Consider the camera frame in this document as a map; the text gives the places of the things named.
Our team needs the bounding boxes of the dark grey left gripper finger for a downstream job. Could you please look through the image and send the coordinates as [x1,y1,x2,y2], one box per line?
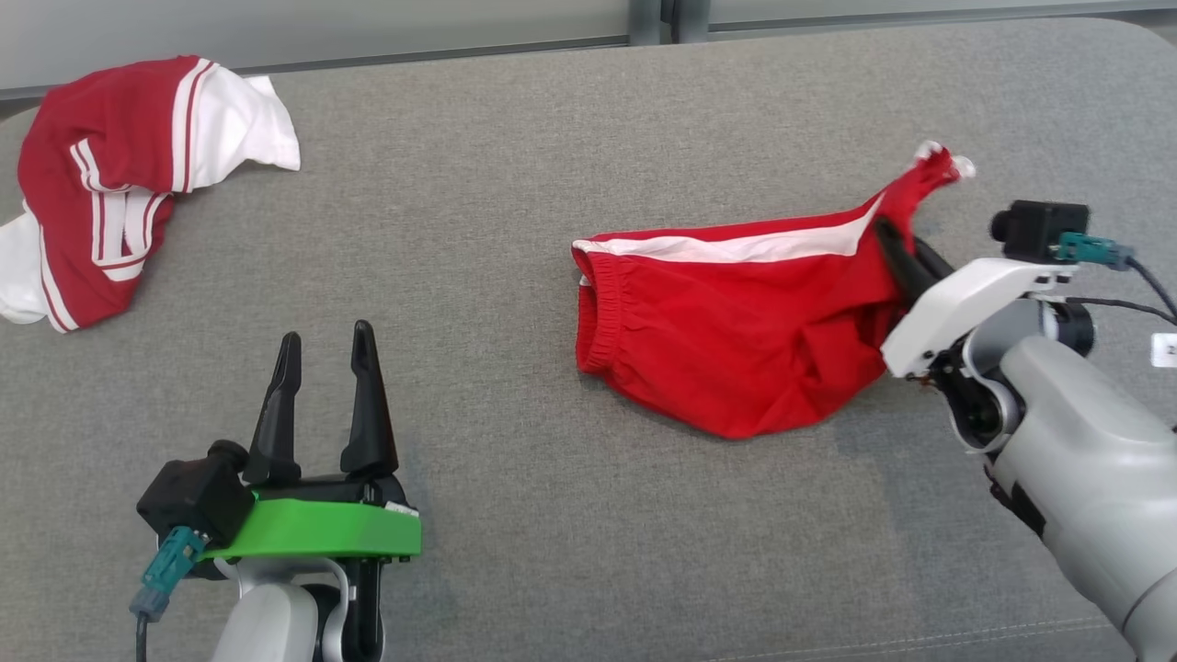
[340,320,400,479]
[244,332,303,488]

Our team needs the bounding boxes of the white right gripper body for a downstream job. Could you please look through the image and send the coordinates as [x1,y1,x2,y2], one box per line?
[880,257,1078,380]

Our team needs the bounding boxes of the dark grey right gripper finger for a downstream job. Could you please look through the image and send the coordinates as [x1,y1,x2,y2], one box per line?
[872,217,932,305]
[914,236,958,282]

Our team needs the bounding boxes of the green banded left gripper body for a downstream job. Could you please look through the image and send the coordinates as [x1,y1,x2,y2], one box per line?
[196,474,424,564]

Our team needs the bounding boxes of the red shorts with white stripe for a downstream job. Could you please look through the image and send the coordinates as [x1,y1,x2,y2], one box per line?
[570,140,977,440]

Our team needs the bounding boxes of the red and white jersey shirt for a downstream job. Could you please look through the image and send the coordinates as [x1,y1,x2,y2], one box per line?
[0,55,303,335]

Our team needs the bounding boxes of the right camera cable teal connector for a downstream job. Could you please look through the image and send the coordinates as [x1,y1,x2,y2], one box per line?
[1057,232,1177,323]

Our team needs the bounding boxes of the camera cable teal connector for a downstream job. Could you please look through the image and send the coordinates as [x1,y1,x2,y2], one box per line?
[129,526,209,662]
[1057,232,1177,323]

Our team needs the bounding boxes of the left camera cable teal connector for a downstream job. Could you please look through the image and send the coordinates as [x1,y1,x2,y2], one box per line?
[129,526,209,662]

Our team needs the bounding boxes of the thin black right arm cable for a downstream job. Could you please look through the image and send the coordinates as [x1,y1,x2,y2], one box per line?
[1067,295,1177,326]

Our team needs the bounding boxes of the grey wall base rail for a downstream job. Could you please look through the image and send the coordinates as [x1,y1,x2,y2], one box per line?
[0,35,635,102]
[708,3,1177,40]

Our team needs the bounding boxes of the grey double frame post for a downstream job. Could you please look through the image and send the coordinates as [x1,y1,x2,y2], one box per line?
[629,0,711,46]

